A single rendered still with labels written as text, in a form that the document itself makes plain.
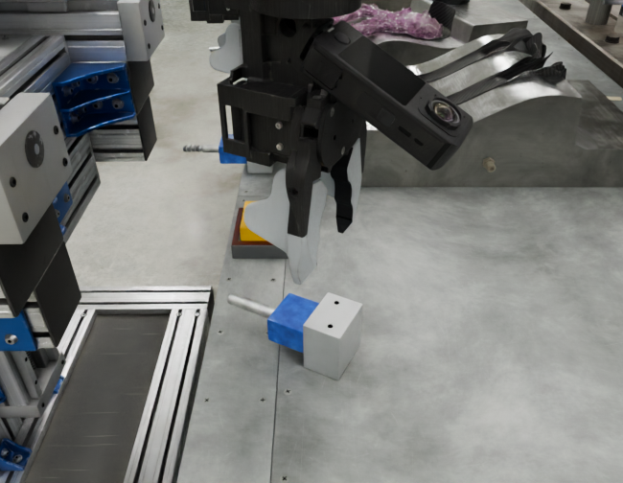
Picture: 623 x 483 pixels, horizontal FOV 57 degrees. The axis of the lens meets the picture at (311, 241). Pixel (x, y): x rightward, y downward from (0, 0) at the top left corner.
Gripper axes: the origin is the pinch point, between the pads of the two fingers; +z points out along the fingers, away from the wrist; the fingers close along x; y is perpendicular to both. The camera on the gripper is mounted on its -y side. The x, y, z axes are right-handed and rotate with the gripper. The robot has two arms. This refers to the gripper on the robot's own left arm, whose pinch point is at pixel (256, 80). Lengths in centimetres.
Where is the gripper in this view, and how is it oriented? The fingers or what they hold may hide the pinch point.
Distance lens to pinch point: 80.4
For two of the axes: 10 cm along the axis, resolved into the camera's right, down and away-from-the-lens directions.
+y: -10.0, 0.1, 0.1
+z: 0.1, 8.2, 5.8
